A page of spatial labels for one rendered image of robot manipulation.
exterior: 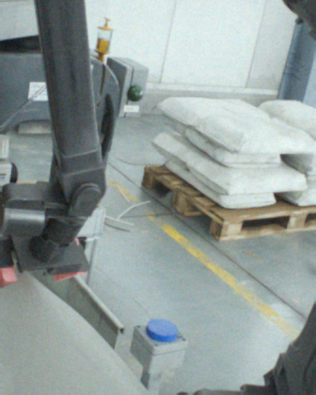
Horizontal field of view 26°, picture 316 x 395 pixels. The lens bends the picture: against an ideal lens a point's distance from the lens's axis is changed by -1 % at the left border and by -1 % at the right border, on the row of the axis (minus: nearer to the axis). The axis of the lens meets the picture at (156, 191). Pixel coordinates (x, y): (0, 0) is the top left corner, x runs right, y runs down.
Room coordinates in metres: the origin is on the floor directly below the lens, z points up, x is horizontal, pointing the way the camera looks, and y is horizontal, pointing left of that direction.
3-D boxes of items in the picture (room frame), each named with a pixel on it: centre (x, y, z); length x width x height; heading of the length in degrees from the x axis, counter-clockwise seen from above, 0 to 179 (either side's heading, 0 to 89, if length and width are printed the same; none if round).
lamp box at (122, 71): (1.20, 0.09, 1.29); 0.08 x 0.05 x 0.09; 36
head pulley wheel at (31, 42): (1.13, 0.27, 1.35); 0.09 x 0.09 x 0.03
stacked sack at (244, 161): (4.03, -0.35, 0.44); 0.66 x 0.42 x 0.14; 30
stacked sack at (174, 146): (4.20, -0.27, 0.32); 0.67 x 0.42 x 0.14; 130
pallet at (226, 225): (4.23, -0.62, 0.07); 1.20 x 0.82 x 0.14; 128
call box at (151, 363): (1.15, -0.06, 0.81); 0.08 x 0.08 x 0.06; 36
